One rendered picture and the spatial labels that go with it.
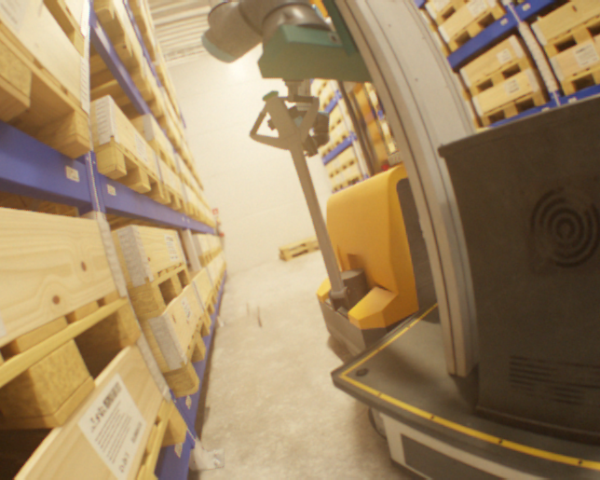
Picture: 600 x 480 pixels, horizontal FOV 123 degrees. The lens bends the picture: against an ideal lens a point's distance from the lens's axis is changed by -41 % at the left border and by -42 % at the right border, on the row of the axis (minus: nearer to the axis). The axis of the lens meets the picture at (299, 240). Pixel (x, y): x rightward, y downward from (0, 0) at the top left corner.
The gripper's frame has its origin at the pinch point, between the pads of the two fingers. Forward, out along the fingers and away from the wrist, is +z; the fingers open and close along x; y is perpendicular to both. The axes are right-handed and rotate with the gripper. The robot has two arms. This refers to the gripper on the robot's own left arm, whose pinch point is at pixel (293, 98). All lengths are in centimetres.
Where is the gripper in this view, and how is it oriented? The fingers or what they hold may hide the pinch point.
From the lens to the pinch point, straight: 135.2
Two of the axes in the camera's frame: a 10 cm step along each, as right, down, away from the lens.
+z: -0.2, 8.4, 5.4
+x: -4.2, 4.8, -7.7
